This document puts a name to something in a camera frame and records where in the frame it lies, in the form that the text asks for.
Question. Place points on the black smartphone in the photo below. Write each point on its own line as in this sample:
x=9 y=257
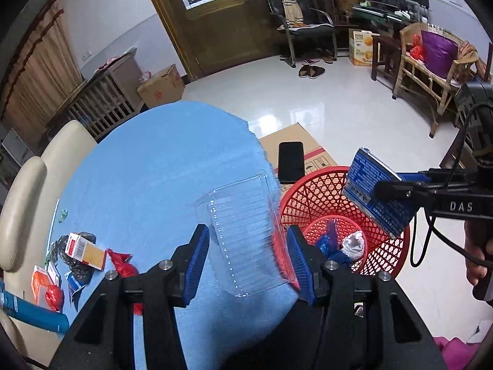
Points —
x=291 y=162

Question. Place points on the brown slipper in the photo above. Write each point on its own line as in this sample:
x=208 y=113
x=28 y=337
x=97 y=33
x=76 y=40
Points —
x=305 y=71
x=317 y=72

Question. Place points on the pink slipper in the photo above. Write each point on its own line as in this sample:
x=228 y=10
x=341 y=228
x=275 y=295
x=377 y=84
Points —
x=310 y=61

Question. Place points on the wooden bench with purple cushion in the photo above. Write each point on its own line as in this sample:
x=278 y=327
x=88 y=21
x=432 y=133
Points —
x=420 y=73

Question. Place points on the wooden door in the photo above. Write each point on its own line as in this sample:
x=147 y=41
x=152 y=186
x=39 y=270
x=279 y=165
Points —
x=215 y=34

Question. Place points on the cluttered desk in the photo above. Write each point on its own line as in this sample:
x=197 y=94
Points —
x=381 y=17

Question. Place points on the magenta cloth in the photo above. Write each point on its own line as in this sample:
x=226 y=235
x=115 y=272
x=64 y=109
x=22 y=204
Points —
x=454 y=352

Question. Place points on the crumpled foil ball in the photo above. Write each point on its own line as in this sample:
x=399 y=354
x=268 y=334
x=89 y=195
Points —
x=352 y=244

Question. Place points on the long blue box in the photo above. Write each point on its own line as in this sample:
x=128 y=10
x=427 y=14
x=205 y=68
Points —
x=30 y=312

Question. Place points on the blue printed carton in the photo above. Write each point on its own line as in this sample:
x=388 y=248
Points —
x=366 y=185

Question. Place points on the small red bag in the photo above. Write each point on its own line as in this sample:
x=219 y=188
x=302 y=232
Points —
x=54 y=296

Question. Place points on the white straw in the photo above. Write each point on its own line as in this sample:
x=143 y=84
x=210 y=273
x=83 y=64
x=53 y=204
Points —
x=54 y=223

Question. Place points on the red plastic basket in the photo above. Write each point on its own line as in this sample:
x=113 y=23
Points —
x=308 y=196

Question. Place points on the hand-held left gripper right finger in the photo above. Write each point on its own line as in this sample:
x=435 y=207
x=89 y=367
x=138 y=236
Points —
x=300 y=266

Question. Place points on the orange packet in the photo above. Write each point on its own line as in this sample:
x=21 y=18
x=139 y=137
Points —
x=38 y=283

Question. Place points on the red plastic bag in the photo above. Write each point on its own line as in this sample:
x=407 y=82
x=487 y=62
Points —
x=417 y=50

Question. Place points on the clear plastic container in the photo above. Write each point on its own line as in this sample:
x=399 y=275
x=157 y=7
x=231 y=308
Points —
x=246 y=231

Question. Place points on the beige curtain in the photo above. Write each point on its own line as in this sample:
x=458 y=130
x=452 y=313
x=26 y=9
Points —
x=38 y=69

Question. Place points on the brown cardboard box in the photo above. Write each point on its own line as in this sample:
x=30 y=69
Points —
x=161 y=88

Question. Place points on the red white orange box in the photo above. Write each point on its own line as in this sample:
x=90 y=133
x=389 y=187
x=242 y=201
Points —
x=83 y=250

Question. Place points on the dark wooden stool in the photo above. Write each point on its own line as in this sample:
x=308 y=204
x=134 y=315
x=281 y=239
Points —
x=385 y=46

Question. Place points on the black chair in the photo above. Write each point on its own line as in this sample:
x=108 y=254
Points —
x=312 y=31

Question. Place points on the person's right hand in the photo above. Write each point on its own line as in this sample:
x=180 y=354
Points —
x=475 y=246

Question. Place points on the purple cushion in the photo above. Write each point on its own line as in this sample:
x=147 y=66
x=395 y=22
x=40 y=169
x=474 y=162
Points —
x=439 y=54

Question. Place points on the cream sofa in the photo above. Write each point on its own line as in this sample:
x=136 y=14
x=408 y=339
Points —
x=23 y=200

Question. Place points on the red crumpled wrapper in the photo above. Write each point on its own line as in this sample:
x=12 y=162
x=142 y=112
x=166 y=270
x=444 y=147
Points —
x=123 y=264

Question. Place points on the plaid scarf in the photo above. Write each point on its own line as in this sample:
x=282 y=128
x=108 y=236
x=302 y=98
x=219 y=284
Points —
x=290 y=7

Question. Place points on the green wrapper scrap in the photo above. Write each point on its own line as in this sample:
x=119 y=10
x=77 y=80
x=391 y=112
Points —
x=63 y=216

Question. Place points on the blue white sachet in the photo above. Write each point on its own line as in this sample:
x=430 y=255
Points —
x=75 y=283

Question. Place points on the black plastic bag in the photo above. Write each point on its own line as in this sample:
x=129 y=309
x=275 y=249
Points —
x=59 y=248

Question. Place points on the orange print carton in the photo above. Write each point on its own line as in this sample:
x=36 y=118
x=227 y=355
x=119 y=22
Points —
x=361 y=48

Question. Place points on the striped cloth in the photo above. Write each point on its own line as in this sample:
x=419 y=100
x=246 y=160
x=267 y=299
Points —
x=466 y=51

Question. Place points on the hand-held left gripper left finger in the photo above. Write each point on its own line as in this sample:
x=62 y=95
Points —
x=196 y=262

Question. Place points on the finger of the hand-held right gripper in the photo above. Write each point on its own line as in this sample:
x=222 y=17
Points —
x=414 y=177
x=404 y=192

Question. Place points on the wooden slatted cabinet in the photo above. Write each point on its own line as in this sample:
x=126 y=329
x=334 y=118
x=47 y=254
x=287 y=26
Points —
x=108 y=100

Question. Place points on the flat cardboard box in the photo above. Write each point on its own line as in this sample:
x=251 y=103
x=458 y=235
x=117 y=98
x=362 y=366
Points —
x=323 y=158

